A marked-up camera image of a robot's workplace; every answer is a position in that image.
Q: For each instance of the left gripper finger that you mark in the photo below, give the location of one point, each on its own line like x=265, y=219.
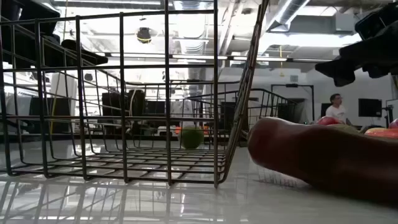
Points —
x=84, y=56

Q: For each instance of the red apple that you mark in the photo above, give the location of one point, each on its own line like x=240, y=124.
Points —
x=328, y=120

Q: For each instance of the orange carrot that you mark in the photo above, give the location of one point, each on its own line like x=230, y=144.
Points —
x=383, y=133

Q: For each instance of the black dome camera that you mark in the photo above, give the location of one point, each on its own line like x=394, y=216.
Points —
x=144, y=35

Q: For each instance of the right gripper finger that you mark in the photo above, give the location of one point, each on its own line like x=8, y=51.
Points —
x=340, y=70

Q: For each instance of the red chili pepper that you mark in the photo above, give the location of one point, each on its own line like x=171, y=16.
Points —
x=326, y=155

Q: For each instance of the red tomato green stem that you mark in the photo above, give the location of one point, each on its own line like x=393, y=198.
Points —
x=394, y=124

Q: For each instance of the green lime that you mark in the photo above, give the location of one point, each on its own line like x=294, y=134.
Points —
x=192, y=137

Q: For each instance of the black wall monitor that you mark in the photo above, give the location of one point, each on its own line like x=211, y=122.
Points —
x=370, y=107

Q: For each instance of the person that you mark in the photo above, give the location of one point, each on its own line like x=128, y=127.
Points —
x=336, y=110

